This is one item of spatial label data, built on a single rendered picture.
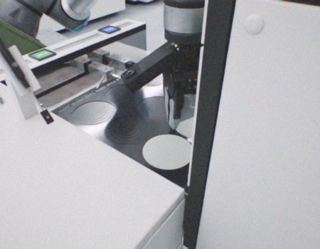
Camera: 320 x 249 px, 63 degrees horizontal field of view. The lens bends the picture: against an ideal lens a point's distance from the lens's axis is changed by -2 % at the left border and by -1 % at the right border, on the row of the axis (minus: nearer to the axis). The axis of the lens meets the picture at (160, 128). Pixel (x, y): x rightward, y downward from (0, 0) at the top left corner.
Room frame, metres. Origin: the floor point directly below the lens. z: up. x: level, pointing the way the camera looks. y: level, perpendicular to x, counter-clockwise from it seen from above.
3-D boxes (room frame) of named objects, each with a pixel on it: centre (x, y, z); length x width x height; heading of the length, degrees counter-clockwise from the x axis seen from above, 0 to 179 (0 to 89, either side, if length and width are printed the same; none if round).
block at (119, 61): (0.81, 0.13, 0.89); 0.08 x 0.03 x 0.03; 53
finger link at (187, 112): (0.44, -0.05, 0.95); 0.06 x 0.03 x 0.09; 106
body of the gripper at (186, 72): (0.46, -0.05, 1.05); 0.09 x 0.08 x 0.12; 106
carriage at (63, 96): (0.68, 0.23, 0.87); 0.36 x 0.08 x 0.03; 143
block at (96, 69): (0.74, 0.18, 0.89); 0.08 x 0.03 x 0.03; 53
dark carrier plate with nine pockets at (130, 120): (0.54, 0.01, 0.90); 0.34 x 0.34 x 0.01; 53
